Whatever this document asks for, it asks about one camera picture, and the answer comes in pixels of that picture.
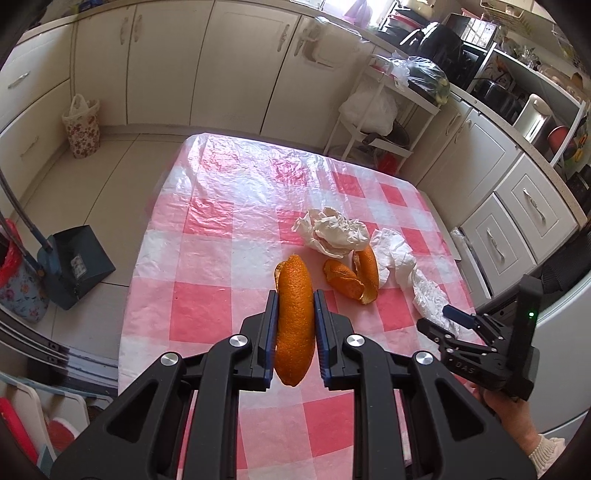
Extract large orange peel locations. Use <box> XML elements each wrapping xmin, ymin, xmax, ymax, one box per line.
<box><xmin>273</xmin><ymin>254</ymin><xmax>315</xmax><ymax>387</ymax></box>

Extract white hanging cabinet bin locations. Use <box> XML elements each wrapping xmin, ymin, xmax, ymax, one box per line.
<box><xmin>300</xmin><ymin>16</ymin><xmax>365</xmax><ymax>70</ymax></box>

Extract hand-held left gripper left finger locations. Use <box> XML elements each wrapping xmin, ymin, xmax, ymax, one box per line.
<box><xmin>48</xmin><ymin>290</ymin><xmax>281</xmax><ymax>480</ymax></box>

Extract dark blue dustpan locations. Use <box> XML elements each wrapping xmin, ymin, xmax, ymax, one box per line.
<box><xmin>37</xmin><ymin>225</ymin><xmax>116</xmax><ymax>311</ymax></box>

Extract long white tissue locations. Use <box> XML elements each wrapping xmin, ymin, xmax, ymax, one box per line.
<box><xmin>369</xmin><ymin>227</ymin><xmax>462</xmax><ymax>340</ymax></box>

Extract white electric kettle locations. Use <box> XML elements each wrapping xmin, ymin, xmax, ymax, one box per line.
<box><xmin>512</xmin><ymin>93</ymin><xmax>555</xmax><ymax>144</ymax></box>

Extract black rice cooker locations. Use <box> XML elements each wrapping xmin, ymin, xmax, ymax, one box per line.
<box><xmin>473</xmin><ymin>78</ymin><xmax>527</xmax><ymax>123</ymax></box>

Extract small curled orange peel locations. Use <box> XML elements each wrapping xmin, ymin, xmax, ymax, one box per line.
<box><xmin>322</xmin><ymin>258</ymin><xmax>365</xmax><ymax>301</ymax></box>

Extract white shelf unit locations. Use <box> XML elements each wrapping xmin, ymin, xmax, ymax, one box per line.
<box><xmin>466</xmin><ymin>41</ymin><xmax>591</xmax><ymax>181</ymax></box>

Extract stacked food containers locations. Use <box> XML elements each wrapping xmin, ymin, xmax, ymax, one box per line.
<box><xmin>376</xmin><ymin>11</ymin><xmax>416</xmax><ymax>41</ymax></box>

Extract floral waste basket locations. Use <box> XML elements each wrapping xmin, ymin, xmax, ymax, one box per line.
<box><xmin>62</xmin><ymin>93</ymin><xmax>101</xmax><ymax>160</ymax></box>

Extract red round pot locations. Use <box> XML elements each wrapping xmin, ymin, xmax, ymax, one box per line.
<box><xmin>546</xmin><ymin>124</ymin><xmax>578</xmax><ymax>162</ymax></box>

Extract white plastic bag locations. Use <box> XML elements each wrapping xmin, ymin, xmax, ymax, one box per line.
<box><xmin>339</xmin><ymin>87</ymin><xmax>399</xmax><ymax>137</ymax></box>

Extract long narrow orange peel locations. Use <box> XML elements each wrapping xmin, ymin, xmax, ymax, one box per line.
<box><xmin>352</xmin><ymin>247</ymin><xmax>380</xmax><ymax>305</ymax></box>

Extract white drawer cabinet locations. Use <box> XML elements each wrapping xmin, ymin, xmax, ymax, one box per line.
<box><xmin>402</xmin><ymin>88</ymin><xmax>583</xmax><ymax>296</ymax></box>

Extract black microwave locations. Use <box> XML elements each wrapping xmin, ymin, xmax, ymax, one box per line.
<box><xmin>443</xmin><ymin>13</ymin><xmax>497</xmax><ymax>49</ymax></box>

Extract white plastic rack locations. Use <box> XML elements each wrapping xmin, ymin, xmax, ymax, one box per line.
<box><xmin>0</xmin><ymin>371</ymin><xmax>100</xmax><ymax>467</ymax></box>

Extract floral bag with red liner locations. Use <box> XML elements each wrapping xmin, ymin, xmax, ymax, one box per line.
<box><xmin>0</xmin><ymin>219</ymin><xmax>51</xmax><ymax>324</ymax></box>

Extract white kitchen base cabinets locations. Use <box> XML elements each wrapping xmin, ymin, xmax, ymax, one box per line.
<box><xmin>0</xmin><ymin>0</ymin><xmax>375</xmax><ymax>204</ymax></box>

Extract person's right hand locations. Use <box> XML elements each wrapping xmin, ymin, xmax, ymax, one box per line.
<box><xmin>471</xmin><ymin>387</ymin><xmax>541</xmax><ymax>457</ymax></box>

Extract white trolley cart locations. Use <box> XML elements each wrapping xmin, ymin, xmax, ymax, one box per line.
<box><xmin>323</xmin><ymin>53</ymin><xmax>451</xmax><ymax>176</ymax></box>

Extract crumpled white tissue ball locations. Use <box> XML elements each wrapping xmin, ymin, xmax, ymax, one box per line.
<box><xmin>292</xmin><ymin>207</ymin><xmax>371</xmax><ymax>259</ymax></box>

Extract dark frying pan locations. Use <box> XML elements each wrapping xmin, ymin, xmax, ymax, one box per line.
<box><xmin>365</xmin><ymin>122</ymin><xmax>411</xmax><ymax>151</ymax></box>

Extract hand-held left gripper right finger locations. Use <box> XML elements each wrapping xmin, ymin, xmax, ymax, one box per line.
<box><xmin>313</xmin><ymin>288</ymin><xmax>539</xmax><ymax>480</ymax></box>

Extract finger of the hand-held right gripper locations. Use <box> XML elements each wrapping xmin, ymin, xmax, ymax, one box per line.
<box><xmin>442</xmin><ymin>304</ymin><xmax>500</xmax><ymax>334</ymax></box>
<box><xmin>416</xmin><ymin>318</ymin><xmax>457</xmax><ymax>352</ymax></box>

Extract black toaster oven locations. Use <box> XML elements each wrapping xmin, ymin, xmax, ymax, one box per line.
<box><xmin>455</xmin><ymin>44</ymin><xmax>485</xmax><ymax>90</ymax></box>

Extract black air fryer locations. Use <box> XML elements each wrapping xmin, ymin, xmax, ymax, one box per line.
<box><xmin>399</xmin><ymin>22</ymin><xmax>465</xmax><ymax>86</ymax></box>

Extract clear plastic bag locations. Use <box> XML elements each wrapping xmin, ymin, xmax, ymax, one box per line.
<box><xmin>383</xmin><ymin>52</ymin><xmax>416</xmax><ymax>88</ymax></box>

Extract pink checkered tablecloth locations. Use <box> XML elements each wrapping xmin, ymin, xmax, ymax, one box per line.
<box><xmin>117</xmin><ymin>134</ymin><xmax>490</xmax><ymax>480</ymax></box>

